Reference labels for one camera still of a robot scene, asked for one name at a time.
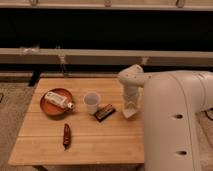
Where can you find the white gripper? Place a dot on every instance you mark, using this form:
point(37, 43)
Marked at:
point(130, 96)

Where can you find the white sponge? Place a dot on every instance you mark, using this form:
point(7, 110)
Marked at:
point(129, 112)

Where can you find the dark snack bar wrapper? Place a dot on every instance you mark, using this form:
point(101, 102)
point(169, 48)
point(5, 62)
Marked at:
point(104, 112)

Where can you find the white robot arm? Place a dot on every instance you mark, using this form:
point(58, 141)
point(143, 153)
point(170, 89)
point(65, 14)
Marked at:
point(168, 102)

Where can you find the translucent plastic cup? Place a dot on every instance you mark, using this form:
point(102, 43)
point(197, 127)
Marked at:
point(92, 100)

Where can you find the wooden table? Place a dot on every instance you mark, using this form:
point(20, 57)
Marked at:
point(115, 140)

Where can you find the white tube on plate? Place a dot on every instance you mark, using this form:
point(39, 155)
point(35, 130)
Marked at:
point(58, 100)

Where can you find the red pocket knife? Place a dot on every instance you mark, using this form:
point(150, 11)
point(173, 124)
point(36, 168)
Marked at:
point(67, 136)

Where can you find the orange round plate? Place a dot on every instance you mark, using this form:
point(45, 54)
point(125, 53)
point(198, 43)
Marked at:
point(51, 109)

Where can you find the long grey bench rail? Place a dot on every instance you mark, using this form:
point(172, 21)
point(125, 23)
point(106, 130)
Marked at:
point(106, 57)

